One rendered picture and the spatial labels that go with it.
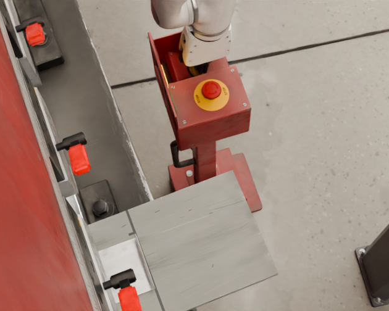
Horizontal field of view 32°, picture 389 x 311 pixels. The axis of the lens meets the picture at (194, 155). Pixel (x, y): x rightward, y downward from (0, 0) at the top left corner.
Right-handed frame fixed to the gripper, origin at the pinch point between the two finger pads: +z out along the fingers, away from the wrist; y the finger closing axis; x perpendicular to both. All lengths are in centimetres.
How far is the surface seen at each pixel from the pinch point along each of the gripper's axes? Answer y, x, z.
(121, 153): -23.9, -19.1, -11.7
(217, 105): -1.6, -12.3, -4.4
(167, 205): -21.0, -35.0, -25.1
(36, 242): -38, -49, -77
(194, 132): -7.1, -14.7, 0.2
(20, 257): -39, -52, -84
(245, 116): 3.9, -15.3, -1.6
